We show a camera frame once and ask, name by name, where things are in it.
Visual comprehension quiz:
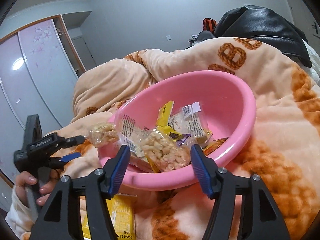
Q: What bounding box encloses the puffed rice snack packet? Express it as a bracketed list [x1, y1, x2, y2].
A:
[139, 129, 190, 173]

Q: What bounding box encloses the clear rice cracker packet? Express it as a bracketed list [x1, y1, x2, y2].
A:
[169, 101, 212, 145]

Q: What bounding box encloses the yellow snack packet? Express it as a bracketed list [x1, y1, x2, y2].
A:
[140, 101, 191, 173]

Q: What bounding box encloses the black gold Macimumi bar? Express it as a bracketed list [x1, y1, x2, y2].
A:
[202, 138, 228, 156]

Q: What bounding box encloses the clear oat bar packet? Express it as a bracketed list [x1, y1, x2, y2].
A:
[117, 114, 153, 173]

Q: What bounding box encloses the person left hand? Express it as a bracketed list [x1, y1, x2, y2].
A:
[15, 169, 60, 207]

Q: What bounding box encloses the yellow packet on blanket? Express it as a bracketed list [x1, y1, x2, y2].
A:
[80, 193, 137, 239]

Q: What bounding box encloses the pink plastic basin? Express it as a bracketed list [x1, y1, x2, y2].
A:
[97, 70, 258, 191]

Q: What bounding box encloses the pink sliding wardrobe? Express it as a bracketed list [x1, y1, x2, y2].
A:
[1, 15, 86, 185]

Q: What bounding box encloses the beige orange fleece blanket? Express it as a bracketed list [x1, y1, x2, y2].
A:
[46, 38, 319, 239]

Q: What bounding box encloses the red orange bag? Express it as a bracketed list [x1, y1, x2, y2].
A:
[203, 18, 217, 33]

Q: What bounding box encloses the black leather jacket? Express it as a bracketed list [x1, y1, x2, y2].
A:
[196, 4, 313, 68]

